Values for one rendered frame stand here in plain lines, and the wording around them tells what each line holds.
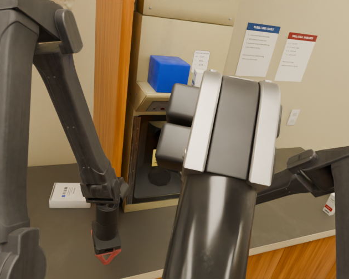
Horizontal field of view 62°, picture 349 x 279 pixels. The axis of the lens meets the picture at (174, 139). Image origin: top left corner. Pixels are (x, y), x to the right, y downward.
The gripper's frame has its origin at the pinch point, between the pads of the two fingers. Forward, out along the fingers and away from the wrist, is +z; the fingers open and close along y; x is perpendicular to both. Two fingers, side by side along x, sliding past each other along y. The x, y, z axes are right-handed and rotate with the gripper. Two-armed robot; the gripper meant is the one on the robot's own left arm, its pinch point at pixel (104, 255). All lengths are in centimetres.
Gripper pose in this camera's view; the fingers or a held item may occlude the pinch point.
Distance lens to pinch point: 90.4
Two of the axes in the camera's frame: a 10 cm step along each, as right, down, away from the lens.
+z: -1.5, 8.7, 4.7
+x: -9.2, 0.5, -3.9
